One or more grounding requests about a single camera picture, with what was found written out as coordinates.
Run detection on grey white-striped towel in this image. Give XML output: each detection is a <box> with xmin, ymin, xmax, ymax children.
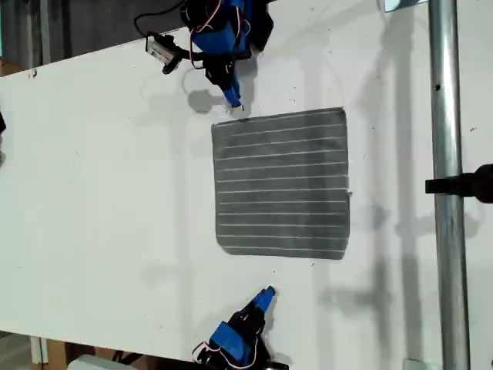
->
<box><xmin>210</xmin><ymin>106</ymin><xmax>352</xmax><ymax>261</ymax></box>

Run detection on white plastic container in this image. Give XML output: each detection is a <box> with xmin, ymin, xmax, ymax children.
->
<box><xmin>67</xmin><ymin>353</ymin><xmax>130</xmax><ymax>370</ymax></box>

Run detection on brown cardboard box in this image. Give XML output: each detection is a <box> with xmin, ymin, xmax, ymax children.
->
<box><xmin>0</xmin><ymin>57</ymin><xmax>26</xmax><ymax>76</ymax></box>

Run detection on short black camera stalk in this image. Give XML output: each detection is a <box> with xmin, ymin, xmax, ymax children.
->
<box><xmin>161</xmin><ymin>48</ymin><xmax>209</xmax><ymax>76</ymax></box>

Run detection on red white servo wire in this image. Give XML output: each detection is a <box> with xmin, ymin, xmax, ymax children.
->
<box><xmin>191</xmin><ymin>339</ymin><xmax>221</xmax><ymax>365</ymax></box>
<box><xmin>180</xmin><ymin>0</ymin><xmax>224</xmax><ymax>35</ymax></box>

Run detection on black camera box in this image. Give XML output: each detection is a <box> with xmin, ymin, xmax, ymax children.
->
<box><xmin>145</xmin><ymin>32</ymin><xmax>179</xmax><ymax>67</ymax></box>

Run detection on thin black camera cable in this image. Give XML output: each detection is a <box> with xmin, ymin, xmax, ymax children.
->
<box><xmin>133</xmin><ymin>0</ymin><xmax>186</xmax><ymax>39</ymax></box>

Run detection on white table frame bars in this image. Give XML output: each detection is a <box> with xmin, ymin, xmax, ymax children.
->
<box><xmin>29</xmin><ymin>335</ymin><xmax>49</xmax><ymax>365</ymax></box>

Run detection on steel post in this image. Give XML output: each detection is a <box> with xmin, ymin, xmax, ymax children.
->
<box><xmin>427</xmin><ymin>0</ymin><xmax>471</xmax><ymax>370</ymax></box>

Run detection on black post clamp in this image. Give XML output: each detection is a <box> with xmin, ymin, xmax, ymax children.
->
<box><xmin>424</xmin><ymin>163</ymin><xmax>493</xmax><ymax>204</ymax></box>

